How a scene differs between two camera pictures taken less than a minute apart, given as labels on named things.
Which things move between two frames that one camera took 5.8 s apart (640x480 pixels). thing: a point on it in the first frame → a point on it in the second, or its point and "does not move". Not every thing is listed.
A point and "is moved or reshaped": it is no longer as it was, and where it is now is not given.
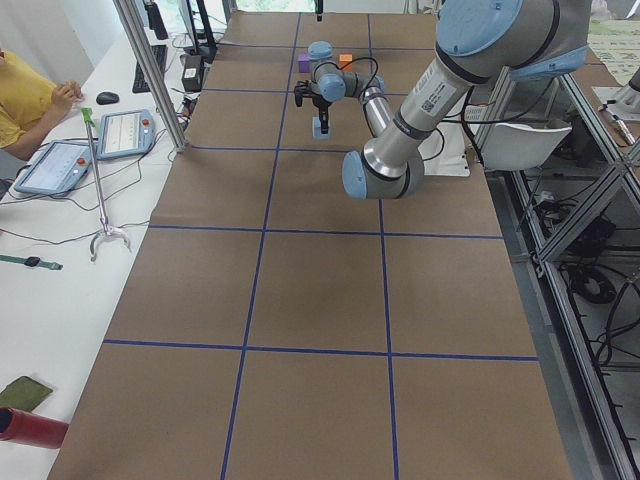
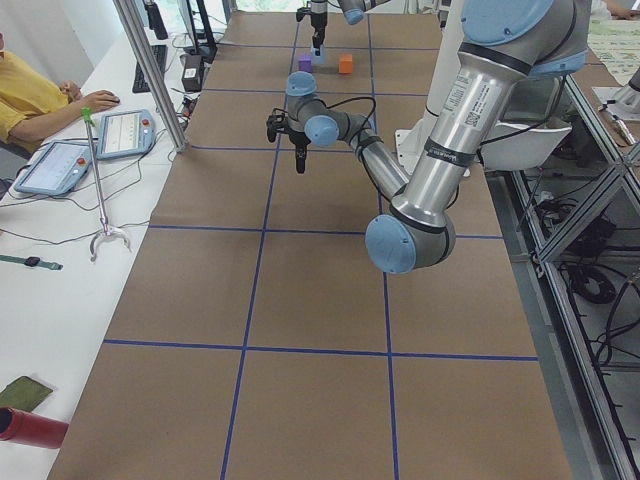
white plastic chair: x=512 y=146 does not move
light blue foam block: x=317 y=129 is moved or reshaped
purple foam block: x=304 y=64 does not move
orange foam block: x=345 y=59 does not move
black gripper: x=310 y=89 → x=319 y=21
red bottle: x=25 y=427 does not move
